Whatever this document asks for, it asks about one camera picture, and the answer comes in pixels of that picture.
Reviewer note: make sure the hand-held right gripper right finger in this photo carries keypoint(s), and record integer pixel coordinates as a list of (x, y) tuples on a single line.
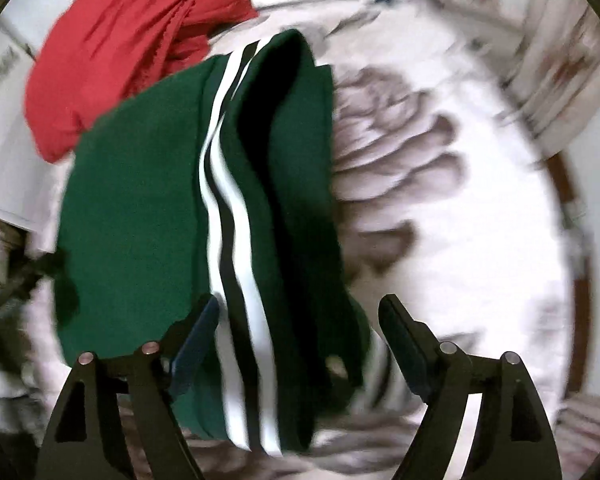
[(405, 345)]

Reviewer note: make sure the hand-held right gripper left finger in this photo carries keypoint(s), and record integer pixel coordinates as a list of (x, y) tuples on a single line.
[(195, 350)]

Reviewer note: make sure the green white-striped garment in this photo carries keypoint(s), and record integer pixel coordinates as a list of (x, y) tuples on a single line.
[(130, 210)]

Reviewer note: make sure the pale floral bedsheet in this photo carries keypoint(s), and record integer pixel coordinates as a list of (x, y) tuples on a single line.
[(455, 260)]

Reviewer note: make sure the red cloth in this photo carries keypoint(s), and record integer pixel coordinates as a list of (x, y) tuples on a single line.
[(120, 35)]

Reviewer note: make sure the floral curtain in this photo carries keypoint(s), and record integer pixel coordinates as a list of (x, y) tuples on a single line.
[(560, 50)]

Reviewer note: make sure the wooden bed frame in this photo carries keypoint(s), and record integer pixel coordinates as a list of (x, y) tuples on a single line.
[(580, 270)]

